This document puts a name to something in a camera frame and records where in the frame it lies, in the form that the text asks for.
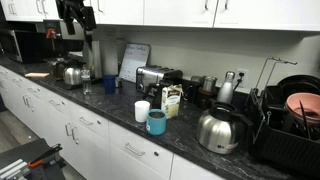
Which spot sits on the dark blue cup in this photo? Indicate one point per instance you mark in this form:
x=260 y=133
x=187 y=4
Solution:
x=109 y=85

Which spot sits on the black bowl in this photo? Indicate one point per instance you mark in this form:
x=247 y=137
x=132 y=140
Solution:
x=296 y=81

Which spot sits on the white mug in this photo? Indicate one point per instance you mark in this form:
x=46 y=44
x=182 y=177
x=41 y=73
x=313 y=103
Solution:
x=142 y=111

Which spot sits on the black orange bar clamp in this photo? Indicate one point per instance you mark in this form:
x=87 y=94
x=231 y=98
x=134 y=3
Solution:
x=36 y=163

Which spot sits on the black commercial coffee brewer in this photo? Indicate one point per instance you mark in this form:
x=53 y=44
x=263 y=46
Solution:
x=95 y=60

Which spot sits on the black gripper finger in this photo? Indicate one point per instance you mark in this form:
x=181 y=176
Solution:
x=70 y=25
x=89 y=28

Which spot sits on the white drink carton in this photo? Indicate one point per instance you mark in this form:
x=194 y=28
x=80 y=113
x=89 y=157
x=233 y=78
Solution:
x=171 y=101

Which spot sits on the pale orange flat pad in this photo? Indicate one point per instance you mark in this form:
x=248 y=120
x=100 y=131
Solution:
x=36 y=75

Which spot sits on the pink bowl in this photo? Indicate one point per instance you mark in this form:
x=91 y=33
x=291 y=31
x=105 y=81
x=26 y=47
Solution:
x=305 y=105

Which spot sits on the black robot table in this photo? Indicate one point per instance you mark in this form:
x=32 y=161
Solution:
x=20 y=153

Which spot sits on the black thin utensil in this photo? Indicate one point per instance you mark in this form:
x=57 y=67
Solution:
x=305 y=118

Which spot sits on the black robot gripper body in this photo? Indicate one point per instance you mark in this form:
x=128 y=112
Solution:
x=71 y=6

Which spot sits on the steel thermal coffee carafe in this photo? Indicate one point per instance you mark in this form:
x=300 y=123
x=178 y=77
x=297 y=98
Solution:
x=71 y=76
x=216 y=131

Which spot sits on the steel black toaster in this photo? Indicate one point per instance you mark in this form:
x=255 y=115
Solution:
x=156 y=75

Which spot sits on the clear glass tumbler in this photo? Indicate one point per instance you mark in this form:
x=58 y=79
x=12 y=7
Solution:
x=86 y=83

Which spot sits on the steel water bottle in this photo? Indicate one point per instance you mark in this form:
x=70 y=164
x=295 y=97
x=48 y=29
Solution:
x=226 y=88

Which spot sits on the black steel microwave oven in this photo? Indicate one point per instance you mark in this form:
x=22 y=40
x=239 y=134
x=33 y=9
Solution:
x=13 y=45

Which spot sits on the white wall outlet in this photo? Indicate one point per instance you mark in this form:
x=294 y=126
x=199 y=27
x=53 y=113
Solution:
x=245 y=71

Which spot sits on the dark cylindrical canister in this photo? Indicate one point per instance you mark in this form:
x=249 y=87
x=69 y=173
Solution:
x=206 y=99

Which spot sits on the white drawer front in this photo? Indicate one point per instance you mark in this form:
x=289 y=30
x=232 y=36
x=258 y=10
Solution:
x=66 y=111
x=190 y=171
x=40 y=98
x=116 y=136
x=105 y=131

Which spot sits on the steel cup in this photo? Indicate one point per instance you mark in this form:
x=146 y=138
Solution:
x=209 y=83

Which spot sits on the teal insulated tumbler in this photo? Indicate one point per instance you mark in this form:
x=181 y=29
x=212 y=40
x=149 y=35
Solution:
x=156 y=123

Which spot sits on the black mug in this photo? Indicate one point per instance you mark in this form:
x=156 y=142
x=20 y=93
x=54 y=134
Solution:
x=191 y=91

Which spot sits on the white laminated sign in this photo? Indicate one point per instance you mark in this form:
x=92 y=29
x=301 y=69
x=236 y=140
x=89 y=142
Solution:
x=133 y=63

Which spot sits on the aluminium extrusion bar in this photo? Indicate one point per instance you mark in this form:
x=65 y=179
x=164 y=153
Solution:
x=13 y=170

